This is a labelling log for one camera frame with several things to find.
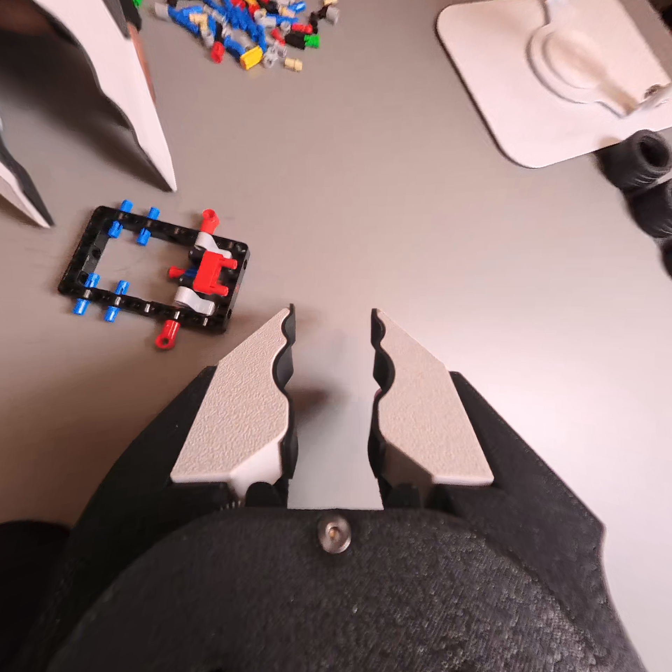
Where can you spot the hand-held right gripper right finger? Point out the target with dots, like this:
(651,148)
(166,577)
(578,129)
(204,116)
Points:
(430,420)

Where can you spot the person's left hand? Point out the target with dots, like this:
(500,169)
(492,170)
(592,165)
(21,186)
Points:
(143,63)

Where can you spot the black rubber toy tire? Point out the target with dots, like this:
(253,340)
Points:
(666,260)
(640,157)
(656,210)

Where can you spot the black knit cloth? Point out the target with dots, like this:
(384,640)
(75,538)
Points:
(26,577)

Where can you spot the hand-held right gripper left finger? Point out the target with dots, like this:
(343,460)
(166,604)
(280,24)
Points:
(236,420)

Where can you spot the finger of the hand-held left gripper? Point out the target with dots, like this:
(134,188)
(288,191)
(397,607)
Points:
(15,183)
(115,63)

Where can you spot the black lego frame assembly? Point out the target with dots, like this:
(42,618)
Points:
(81,252)

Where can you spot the blue lego pin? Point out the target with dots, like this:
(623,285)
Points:
(119,215)
(116,302)
(148,225)
(86,294)

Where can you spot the pile of small lego pieces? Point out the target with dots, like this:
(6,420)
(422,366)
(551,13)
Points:
(252,31)

